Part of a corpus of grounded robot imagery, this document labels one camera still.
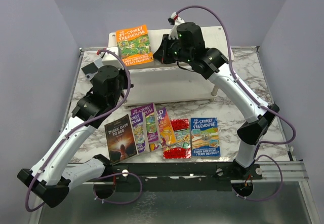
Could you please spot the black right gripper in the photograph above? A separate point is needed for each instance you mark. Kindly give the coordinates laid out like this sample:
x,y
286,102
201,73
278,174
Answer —
x,y
161,54

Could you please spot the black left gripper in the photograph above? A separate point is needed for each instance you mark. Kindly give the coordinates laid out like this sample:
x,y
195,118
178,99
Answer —
x,y
124,74

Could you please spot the orange 39-storey treehouse book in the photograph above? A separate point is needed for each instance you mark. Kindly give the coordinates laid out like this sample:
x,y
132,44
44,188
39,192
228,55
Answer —
x,y
134,47

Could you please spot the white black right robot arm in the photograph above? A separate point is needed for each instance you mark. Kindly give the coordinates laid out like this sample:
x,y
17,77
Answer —
x,y
213,65

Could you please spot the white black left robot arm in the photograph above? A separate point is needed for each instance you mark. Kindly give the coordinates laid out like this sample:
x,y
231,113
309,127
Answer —
x,y
49,178

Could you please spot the grey white device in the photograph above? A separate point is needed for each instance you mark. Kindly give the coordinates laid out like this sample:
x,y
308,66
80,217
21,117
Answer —
x,y
98,63

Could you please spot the silver metal wrench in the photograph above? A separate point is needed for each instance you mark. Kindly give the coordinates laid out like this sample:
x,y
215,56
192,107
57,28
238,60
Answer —
x,y
89,76

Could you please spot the black foam block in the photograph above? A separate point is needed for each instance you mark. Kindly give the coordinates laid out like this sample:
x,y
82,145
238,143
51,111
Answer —
x,y
90,68

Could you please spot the white two-tier shelf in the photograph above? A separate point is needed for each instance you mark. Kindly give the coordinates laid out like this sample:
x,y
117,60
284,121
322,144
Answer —
x,y
162,83

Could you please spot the purple treehouse book front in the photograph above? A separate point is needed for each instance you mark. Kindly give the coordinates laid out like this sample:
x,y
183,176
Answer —
x,y
140,132

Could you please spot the purple treehouse book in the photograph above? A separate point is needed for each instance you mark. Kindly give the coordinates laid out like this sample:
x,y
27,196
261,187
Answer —
x,y
140,132
151,121

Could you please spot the purple treehouse book rear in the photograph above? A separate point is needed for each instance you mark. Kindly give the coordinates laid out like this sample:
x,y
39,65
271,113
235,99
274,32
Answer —
x,y
151,121

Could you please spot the dark three days book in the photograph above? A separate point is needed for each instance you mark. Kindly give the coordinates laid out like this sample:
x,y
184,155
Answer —
x,y
120,140

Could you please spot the roald dahl charlie book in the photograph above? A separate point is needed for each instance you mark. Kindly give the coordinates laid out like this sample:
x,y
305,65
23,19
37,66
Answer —
x,y
167,134

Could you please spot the blue 91-storey treehouse book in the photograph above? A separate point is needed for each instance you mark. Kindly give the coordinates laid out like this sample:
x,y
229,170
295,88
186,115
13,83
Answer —
x,y
204,137

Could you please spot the red treehouse book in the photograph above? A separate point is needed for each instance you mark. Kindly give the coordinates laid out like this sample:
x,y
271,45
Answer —
x,y
182,148

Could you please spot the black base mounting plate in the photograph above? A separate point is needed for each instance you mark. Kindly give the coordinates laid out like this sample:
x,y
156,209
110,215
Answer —
x,y
179,176

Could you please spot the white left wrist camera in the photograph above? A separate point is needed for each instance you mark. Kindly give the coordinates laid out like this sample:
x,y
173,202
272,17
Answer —
x,y
108,53

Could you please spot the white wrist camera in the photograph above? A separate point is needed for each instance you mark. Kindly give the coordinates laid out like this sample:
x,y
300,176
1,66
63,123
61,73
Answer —
x,y
175,21
108,53

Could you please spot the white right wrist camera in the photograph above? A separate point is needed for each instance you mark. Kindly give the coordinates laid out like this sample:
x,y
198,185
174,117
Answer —
x,y
175,21

